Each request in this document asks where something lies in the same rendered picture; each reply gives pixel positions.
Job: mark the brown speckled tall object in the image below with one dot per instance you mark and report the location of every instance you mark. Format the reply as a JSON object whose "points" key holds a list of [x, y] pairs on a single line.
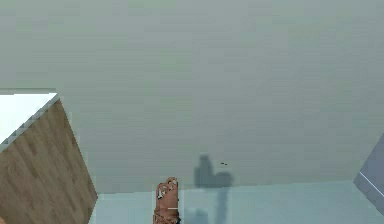
{"points": [[166, 200]]}

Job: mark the grey furniture panel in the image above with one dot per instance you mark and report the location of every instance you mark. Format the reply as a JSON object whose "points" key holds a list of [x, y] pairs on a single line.
{"points": [[373, 176]]}

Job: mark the wooden cabinet with white top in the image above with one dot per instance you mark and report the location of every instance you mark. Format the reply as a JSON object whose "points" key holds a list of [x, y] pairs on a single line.
{"points": [[40, 166]]}

